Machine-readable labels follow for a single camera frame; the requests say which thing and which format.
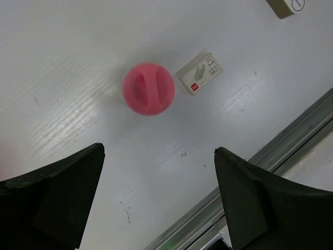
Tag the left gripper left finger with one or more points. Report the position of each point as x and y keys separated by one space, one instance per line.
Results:
x=48 y=208

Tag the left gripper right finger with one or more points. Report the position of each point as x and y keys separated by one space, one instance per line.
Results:
x=265 y=211

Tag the staples box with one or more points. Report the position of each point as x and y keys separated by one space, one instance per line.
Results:
x=198 y=72

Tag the pink mini stapler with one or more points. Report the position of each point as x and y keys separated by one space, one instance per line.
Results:
x=286 y=8

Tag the pink round container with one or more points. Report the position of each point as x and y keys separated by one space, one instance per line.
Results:
x=148 y=89

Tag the aluminium front rail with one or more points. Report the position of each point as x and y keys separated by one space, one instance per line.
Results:
x=205 y=226

